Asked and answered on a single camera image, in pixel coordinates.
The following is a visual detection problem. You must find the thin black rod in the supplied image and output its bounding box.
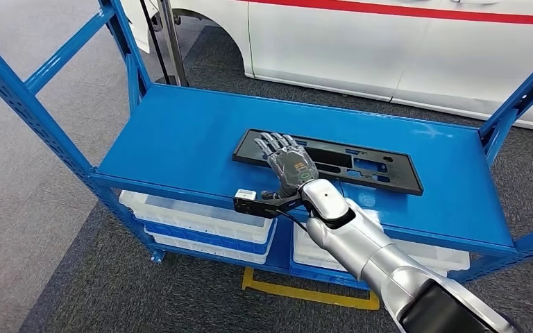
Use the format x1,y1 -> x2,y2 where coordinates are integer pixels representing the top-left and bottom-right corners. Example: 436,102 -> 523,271
138,0 -> 172,87

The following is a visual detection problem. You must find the white translucent plastic bin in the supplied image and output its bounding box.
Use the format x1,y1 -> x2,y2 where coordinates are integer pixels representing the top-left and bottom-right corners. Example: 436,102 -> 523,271
291,222 -> 471,277
119,189 -> 275,245
145,228 -> 278,266

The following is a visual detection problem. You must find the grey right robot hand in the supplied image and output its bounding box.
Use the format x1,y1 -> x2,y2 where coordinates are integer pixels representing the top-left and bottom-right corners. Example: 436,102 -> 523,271
253,132 -> 320,200

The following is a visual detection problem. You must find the yellow floor tape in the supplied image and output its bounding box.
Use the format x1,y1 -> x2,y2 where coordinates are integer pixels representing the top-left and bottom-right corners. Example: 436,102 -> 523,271
241,266 -> 381,311

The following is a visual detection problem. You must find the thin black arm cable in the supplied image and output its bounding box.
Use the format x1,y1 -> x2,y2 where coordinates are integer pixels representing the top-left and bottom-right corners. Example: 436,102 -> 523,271
273,207 -> 312,233

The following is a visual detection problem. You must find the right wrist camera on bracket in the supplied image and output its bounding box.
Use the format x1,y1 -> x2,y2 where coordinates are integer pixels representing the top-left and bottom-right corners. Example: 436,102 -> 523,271
233,189 -> 307,220

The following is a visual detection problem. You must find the grey metal pole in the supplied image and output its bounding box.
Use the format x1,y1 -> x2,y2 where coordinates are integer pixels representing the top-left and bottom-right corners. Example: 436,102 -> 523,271
158,0 -> 189,87

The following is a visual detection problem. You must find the black plastic plate bracket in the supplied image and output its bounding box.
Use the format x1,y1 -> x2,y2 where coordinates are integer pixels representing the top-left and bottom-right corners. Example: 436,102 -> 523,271
232,128 -> 425,197

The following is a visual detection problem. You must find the blue metal shelf rack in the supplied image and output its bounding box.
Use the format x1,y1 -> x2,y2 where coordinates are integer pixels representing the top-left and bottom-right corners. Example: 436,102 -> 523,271
0,0 -> 533,293

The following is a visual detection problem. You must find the white car with red stripe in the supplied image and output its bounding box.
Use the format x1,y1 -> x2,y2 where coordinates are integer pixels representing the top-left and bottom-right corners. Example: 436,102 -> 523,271
119,0 -> 533,133

